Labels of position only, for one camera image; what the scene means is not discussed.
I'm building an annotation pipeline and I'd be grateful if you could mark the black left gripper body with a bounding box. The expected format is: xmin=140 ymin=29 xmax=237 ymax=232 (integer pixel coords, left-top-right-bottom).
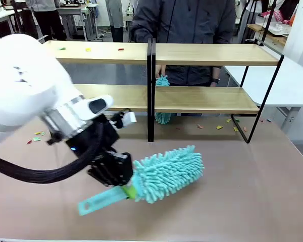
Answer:
xmin=65 ymin=115 xmax=120 ymax=167

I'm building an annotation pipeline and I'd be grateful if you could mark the teal chenille duster with handle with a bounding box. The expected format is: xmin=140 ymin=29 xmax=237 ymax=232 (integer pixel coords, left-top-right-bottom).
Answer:
xmin=77 ymin=145 xmax=205 ymax=216

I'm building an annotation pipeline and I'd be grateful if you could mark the person's right hand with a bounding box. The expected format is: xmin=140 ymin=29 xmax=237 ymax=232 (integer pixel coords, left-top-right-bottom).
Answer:
xmin=155 ymin=65 xmax=168 ymax=78

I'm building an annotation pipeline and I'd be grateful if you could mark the two-tier wood metal shelf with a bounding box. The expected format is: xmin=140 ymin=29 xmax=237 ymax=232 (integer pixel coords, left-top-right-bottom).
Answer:
xmin=41 ymin=38 xmax=153 ymax=143
xmin=151 ymin=38 xmax=285 ymax=144

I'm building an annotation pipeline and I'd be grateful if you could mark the bystander in long grey coat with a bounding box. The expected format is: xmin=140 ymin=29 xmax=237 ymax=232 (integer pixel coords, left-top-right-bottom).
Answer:
xmin=105 ymin=0 xmax=125 ymax=42

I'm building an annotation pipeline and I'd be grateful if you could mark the bystander in grey jacket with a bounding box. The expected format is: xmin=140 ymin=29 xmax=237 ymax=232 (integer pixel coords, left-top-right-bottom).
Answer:
xmin=25 ymin=0 xmax=66 ymax=41

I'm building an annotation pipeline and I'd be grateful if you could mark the white background desk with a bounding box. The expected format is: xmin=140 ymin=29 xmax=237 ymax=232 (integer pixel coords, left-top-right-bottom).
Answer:
xmin=57 ymin=4 xmax=96 ymax=41

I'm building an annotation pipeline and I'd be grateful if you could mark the person in grey jacket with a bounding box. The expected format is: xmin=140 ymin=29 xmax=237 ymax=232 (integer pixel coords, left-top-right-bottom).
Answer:
xmin=131 ymin=0 xmax=237 ymax=117

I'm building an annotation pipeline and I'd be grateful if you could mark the white lab table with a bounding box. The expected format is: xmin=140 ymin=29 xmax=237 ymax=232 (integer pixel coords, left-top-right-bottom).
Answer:
xmin=0 ymin=9 xmax=23 ymax=38
xmin=223 ymin=56 xmax=303 ymax=108

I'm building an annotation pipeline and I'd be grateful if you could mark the wooden background table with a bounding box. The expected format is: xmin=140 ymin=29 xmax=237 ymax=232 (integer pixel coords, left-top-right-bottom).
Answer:
xmin=247 ymin=24 xmax=290 ymax=46

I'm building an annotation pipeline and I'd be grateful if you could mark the black stand pole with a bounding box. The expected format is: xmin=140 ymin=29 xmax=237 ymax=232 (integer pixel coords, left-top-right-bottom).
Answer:
xmin=255 ymin=0 xmax=278 ymax=47

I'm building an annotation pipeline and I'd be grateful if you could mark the pink printed bag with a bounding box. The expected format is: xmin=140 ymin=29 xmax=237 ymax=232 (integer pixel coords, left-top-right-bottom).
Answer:
xmin=274 ymin=9 xmax=286 ymax=23

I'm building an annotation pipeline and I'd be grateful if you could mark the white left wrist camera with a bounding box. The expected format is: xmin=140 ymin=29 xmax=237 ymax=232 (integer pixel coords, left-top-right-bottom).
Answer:
xmin=110 ymin=111 xmax=137 ymax=130

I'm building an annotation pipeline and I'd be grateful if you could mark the black braided cable sleeve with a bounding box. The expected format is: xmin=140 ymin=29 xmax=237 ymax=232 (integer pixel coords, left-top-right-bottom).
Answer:
xmin=0 ymin=123 xmax=105 ymax=184

